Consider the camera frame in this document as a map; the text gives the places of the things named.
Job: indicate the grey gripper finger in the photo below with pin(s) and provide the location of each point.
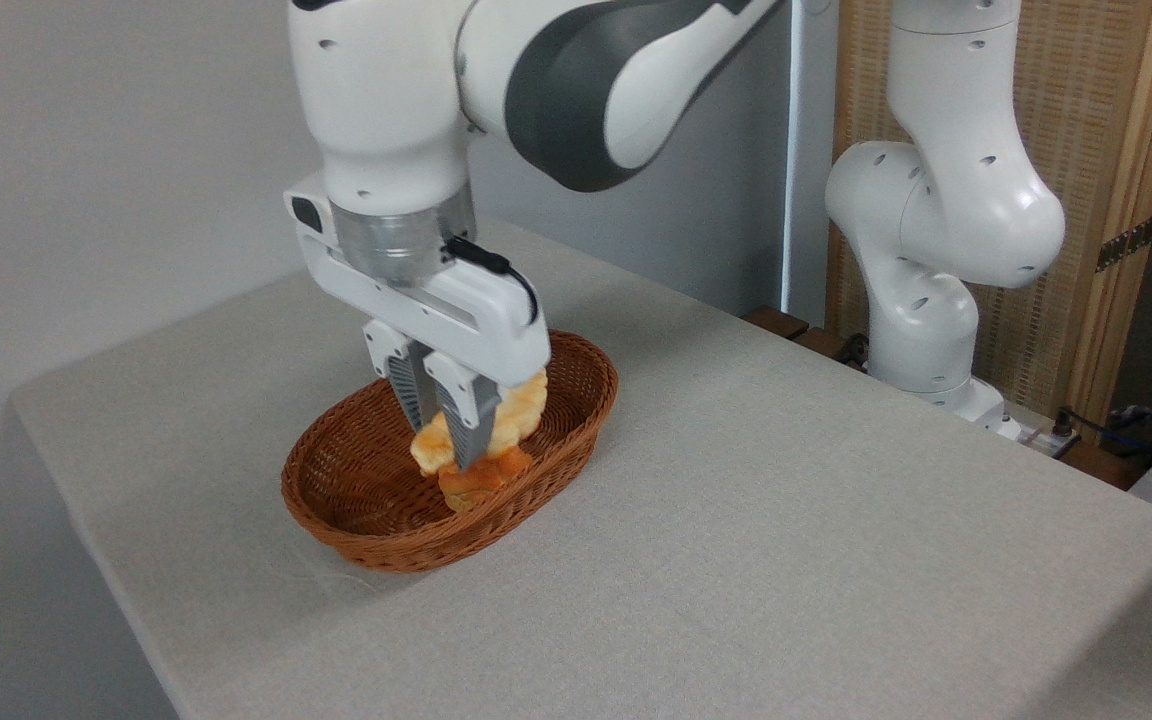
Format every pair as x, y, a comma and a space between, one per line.
471, 420
406, 385

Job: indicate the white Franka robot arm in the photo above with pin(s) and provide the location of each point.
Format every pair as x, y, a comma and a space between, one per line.
941, 200

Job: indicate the black robot base connector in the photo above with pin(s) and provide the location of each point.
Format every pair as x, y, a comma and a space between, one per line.
851, 350

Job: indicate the white vertical trim strip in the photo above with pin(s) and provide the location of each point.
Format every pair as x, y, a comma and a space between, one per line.
791, 150

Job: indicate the small round orange bread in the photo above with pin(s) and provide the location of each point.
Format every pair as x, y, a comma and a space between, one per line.
481, 482

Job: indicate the brown oval wicker basket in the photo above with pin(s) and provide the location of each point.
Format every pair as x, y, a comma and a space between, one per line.
366, 500

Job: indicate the dark metal screen hinge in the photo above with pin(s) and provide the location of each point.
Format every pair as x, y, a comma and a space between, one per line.
1126, 243

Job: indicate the wooden folding screen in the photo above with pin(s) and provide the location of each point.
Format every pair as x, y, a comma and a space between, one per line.
1096, 100

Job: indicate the grey tablecloth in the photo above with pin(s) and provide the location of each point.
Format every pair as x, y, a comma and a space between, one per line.
836, 560

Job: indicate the long pale leaf-shaped bread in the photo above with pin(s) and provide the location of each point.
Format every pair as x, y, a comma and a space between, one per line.
518, 410

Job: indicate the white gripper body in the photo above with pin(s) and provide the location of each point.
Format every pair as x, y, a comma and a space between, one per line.
496, 320

